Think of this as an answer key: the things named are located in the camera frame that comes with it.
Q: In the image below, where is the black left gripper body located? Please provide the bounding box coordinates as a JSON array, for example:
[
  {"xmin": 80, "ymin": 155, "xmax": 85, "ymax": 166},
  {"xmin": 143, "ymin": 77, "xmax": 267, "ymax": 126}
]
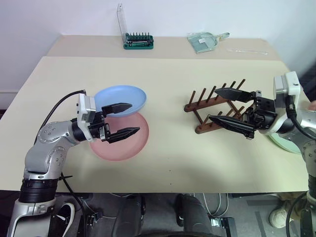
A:
[{"xmin": 87, "ymin": 111, "xmax": 112, "ymax": 144}]

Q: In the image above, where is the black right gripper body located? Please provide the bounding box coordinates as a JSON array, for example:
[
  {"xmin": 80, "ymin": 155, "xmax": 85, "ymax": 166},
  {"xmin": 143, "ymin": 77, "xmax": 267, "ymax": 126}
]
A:
[{"xmin": 243, "ymin": 90, "xmax": 278, "ymax": 131}]

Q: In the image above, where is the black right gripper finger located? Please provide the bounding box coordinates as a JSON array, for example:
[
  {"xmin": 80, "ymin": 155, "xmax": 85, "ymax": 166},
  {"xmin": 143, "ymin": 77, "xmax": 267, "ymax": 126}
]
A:
[
  {"xmin": 208, "ymin": 115, "xmax": 255, "ymax": 139},
  {"xmin": 214, "ymin": 87, "xmax": 255, "ymax": 103}
]

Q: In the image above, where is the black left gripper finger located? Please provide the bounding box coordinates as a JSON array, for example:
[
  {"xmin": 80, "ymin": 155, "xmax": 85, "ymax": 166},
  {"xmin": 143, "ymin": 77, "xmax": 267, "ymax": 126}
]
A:
[
  {"xmin": 102, "ymin": 102, "xmax": 133, "ymax": 117},
  {"xmin": 102, "ymin": 126, "xmax": 141, "ymax": 145}
]

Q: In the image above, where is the blue plate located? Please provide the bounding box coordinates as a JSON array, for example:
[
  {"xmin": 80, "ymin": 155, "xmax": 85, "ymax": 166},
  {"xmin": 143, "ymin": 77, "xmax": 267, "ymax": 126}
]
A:
[{"xmin": 94, "ymin": 85, "xmax": 148, "ymax": 118}]

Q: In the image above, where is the red plate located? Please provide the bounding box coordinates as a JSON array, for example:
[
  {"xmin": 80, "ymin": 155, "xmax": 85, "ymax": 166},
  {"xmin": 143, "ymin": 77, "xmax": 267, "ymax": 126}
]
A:
[{"xmin": 88, "ymin": 112, "xmax": 150, "ymax": 162}]

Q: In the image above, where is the green plate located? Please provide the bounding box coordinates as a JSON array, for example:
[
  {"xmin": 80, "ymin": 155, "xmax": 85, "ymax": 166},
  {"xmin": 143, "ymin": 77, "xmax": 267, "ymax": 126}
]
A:
[{"xmin": 266, "ymin": 132, "xmax": 303, "ymax": 155}]

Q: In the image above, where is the brown wooden dish rack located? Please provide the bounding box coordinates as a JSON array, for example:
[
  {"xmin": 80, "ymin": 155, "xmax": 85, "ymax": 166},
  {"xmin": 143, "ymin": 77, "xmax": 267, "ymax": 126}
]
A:
[{"xmin": 183, "ymin": 79, "xmax": 257, "ymax": 134}]

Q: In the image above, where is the clear plastic strip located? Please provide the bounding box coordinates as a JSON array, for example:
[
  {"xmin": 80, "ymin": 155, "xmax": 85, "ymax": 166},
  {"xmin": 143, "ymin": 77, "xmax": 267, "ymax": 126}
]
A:
[{"xmin": 226, "ymin": 47, "xmax": 270, "ymax": 56}]

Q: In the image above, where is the clear green dustpan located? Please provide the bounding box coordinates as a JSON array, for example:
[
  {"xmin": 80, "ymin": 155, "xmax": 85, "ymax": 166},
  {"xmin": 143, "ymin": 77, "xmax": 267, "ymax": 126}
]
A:
[{"xmin": 186, "ymin": 32, "xmax": 232, "ymax": 54}]

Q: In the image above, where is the green screwdriver bit set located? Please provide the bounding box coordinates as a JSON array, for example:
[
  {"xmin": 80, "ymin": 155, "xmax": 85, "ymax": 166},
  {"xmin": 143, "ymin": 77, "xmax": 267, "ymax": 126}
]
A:
[{"xmin": 116, "ymin": 2, "xmax": 155, "ymax": 50}]

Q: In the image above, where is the dark rounded shape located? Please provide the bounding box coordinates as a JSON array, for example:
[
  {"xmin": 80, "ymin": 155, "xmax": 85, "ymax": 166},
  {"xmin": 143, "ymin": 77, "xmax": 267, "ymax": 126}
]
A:
[
  {"xmin": 174, "ymin": 193, "xmax": 213, "ymax": 237},
  {"xmin": 115, "ymin": 194, "xmax": 147, "ymax": 237}
]

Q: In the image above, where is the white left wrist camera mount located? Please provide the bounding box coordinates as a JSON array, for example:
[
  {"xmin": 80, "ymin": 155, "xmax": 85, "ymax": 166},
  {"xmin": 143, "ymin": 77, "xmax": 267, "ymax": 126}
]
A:
[{"xmin": 76, "ymin": 92, "xmax": 97, "ymax": 143}]

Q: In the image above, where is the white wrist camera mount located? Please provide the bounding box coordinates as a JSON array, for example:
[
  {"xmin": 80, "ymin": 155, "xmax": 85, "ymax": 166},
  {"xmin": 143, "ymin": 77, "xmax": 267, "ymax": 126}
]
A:
[
  {"xmin": 76, "ymin": 92, "xmax": 97, "ymax": 143},
  {"xmin": 273, "ymin": 71, "xmax": 304, "ymax": 135}
]

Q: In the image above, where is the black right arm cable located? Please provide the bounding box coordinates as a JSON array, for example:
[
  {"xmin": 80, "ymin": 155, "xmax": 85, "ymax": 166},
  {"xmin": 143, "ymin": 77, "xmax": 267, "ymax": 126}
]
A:
[{"xmin": 286, "ymin": 95, "xmax": 316, "ymax": 142}]

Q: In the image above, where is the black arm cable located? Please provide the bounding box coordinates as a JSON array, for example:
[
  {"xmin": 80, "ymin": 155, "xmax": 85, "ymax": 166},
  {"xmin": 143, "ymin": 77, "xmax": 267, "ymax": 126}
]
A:
[
  {"xmin": 286, "ymin": 95, "xmax": 316, "ymax": 142},
  {"xmin": 41, "ymin": 90, "xmax": 88, "ymax": 237}
]

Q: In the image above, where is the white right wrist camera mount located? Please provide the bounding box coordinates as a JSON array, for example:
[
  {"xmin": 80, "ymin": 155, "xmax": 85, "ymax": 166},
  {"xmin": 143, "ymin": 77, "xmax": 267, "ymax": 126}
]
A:
[{"xmin": 273, "ymin": 71, "xmax": 304, "ymax": 135}]

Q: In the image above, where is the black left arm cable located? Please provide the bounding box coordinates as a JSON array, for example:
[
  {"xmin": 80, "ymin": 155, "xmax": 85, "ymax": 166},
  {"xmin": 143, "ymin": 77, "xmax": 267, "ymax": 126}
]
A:
[{"xmin": 41, "ymin": 90, "xmax": 88, "ymax": 237}]

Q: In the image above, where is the white floor cable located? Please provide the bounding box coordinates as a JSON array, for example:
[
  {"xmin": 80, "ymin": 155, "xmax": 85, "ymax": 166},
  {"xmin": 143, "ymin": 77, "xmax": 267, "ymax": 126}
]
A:
[{"xmin": 202, "ymin": 192, "xmax": 230, "ymax": 216}]

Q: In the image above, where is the black floor bracket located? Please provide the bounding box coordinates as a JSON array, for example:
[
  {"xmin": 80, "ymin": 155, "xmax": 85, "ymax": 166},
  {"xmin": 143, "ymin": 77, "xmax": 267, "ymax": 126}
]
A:
[{"xmin": 209, "ymin": 216, "xmax": 238, "ymax": 237}]

